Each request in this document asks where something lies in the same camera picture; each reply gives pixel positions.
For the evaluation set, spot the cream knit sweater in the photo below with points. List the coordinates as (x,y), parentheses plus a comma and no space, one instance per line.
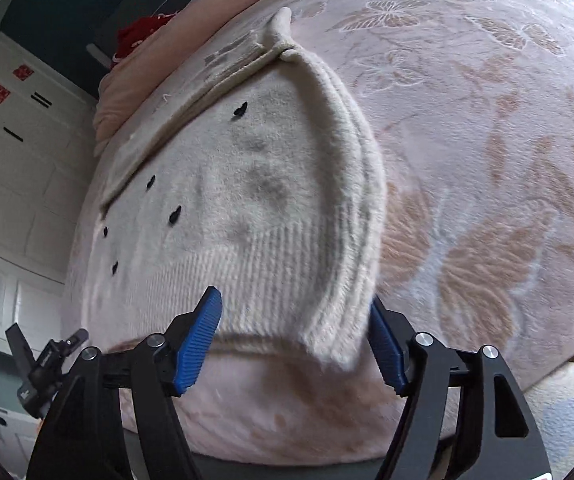
(267,210)

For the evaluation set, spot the white wardrobe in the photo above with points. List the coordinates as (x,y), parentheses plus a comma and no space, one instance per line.
(27,185)

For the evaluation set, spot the red cloth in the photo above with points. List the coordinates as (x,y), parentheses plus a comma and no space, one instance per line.
(139,35)

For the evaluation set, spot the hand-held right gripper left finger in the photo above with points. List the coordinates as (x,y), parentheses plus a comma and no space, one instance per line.
(199,340)

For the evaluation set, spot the pink duvet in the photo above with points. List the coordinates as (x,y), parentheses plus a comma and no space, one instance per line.
(167,50)

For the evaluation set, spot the pink butterfly blanket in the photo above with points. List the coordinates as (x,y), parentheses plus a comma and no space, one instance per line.
(467,185)

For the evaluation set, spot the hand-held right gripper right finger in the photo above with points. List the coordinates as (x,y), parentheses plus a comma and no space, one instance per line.
(387,350)

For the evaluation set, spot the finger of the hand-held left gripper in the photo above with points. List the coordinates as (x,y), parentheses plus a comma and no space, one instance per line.
(18,347)
(67,345)

